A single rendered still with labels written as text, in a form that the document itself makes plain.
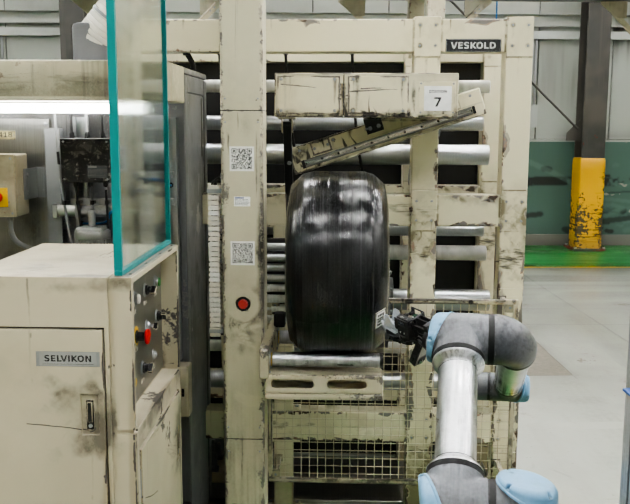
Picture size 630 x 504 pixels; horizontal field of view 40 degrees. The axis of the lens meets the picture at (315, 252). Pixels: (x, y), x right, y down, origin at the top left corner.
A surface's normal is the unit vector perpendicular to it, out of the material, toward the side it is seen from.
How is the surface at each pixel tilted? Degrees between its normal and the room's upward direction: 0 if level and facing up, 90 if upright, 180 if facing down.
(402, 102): 90
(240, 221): 90
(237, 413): 90
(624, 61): 90
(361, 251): 74
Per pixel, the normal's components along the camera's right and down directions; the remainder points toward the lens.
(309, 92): -0.04, 0.14
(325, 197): -0.02, -0.65
